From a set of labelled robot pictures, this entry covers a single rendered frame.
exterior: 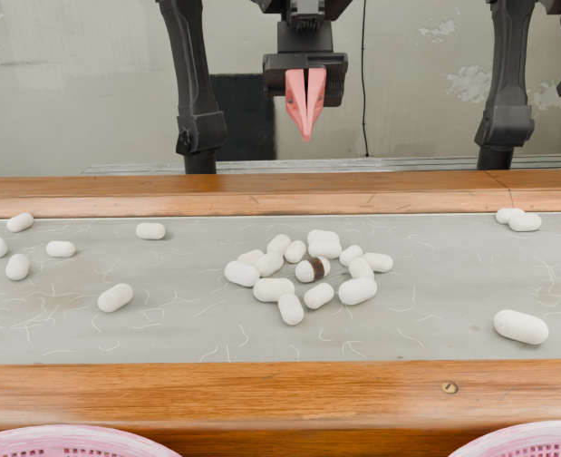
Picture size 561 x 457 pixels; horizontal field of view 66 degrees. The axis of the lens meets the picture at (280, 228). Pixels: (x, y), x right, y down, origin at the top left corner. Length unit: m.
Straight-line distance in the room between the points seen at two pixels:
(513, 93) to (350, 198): 0.45
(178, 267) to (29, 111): 2.36
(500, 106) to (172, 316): 0.73
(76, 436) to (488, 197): 0.55
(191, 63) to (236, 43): 1.61
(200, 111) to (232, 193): 0.27
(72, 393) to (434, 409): 0.22
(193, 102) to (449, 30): 1.96
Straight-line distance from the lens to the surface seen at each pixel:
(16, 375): 0.35
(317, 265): 0.42
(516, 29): 0.98
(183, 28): 0.83
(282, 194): 0.59
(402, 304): 0.41
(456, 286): 0.46
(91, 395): 0.31
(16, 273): 0.51
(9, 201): 0.70
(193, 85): 0.82
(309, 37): 0.56
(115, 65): 2.56
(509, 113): 0.93
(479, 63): 2.69
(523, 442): 0.29
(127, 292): 0.42
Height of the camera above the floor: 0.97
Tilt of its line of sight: 25 degrees down
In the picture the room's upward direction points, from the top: 1 degrees counter-clockwise
